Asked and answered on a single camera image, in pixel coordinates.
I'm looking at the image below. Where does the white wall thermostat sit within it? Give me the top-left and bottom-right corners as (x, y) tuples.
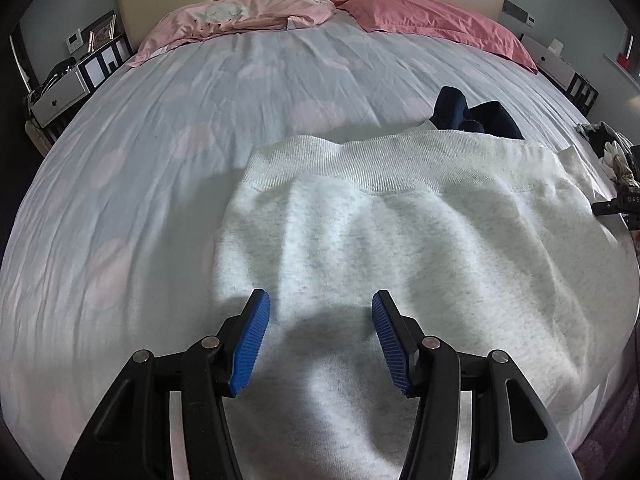
(65, 29), (84, 54)

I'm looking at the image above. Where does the grey polka dot bed sheet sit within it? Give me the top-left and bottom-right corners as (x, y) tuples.
(1, 12), (614, 479)

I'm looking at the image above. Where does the white grey sweatshirt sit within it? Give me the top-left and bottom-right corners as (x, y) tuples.
(212, 124), (639, 479)

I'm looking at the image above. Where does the framed photo on nightstand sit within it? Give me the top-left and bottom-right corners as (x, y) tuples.
(88, 11), (117, 53)

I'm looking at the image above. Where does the light pink patterned pillow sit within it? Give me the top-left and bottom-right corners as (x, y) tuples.
(127, 0), (336, 68)

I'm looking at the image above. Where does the white right nightstand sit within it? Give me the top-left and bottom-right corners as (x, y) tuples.
(521, 35), (599, 116)

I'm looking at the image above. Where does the plain pink pillow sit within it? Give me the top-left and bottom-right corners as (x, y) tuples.
(334, 0), (538, 74)

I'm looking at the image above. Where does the grey wall switch panel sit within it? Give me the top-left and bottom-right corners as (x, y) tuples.
(502, 0), (536, 27)

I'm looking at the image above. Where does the white black left nightstand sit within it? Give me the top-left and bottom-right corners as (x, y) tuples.
(29, 32), (132, 141)

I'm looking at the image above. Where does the grey clothes pile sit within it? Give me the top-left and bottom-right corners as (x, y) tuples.
(576, 122), (639, 188)

